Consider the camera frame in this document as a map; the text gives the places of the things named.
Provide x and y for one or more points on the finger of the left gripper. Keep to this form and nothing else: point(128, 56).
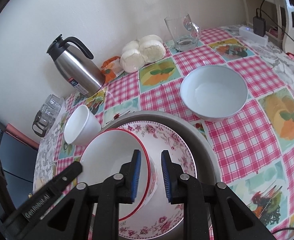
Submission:
point(29, 213)

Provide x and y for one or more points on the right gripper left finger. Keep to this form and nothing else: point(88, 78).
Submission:
point(92, 212)

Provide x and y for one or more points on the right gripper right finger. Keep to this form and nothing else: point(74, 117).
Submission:
point(209, 207)

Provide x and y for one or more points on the large steel plate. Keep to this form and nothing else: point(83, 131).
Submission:
point(159, 131)

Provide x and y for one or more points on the strawberry pattern bowl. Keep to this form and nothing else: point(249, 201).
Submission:
point(105, 155)

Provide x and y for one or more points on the floral rimmed white plate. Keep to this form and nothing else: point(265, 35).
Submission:
point(151, 215)

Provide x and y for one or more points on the white square bowl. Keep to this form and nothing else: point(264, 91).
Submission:
point(81, 127)

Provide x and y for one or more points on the light blue bowl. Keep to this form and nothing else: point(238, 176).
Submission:
point(214, 92)

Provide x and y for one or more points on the checkered picture tablecloth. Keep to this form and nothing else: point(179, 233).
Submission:
point(254, 148)

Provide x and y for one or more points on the glass coffee pot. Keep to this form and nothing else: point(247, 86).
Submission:
point(40, 125)

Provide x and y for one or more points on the upturned drinking glass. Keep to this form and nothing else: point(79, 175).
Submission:
point(54, 102)
point(48, 115)

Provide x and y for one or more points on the stainless thermos jug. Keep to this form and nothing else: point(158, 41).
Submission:
point(74, 61)

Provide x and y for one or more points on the orange snack packet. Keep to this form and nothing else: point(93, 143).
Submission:
point(111, 69)

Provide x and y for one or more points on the bag of white buns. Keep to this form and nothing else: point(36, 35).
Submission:
point(138, 53)

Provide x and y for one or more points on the white power strip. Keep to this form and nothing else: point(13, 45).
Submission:
point(249, 34)

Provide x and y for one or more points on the clear glass mug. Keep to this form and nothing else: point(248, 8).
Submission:
point(184, 32)

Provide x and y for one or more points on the black charger adapter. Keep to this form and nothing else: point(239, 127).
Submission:
point(259, 26)

